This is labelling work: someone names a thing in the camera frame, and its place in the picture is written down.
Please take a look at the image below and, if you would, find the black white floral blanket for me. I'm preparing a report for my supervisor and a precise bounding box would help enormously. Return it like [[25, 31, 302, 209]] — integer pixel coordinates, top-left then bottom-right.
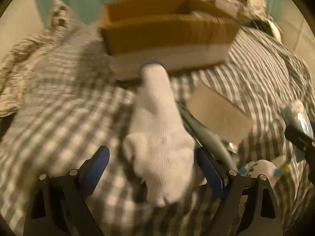
[[1, 27, 66, 117]]

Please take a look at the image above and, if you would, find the white sock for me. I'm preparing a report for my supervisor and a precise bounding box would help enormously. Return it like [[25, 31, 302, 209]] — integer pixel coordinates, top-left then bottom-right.
[[123, 63, 198, 207]]

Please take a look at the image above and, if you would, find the cardboard box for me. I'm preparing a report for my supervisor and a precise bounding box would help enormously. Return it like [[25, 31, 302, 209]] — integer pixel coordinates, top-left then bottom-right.
[[99, 0, 240, 82]]

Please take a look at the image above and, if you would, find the white oval mirror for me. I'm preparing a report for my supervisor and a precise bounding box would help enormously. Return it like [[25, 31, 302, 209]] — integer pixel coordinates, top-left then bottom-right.
[[248, 0, 266, 11]]

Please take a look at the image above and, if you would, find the white plush toy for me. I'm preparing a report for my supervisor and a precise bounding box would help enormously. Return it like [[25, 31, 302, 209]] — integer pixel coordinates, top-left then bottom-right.
[[238, 155, 289, 188]]

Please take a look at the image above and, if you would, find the blue pill blister pack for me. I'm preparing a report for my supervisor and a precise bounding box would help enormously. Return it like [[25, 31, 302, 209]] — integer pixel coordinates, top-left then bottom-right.
[[281, 100, 314, 162]]

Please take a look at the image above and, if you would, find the patterned pillow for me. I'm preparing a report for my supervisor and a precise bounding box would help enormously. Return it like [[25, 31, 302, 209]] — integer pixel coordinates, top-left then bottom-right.
[[47, 0, 80, 35]]

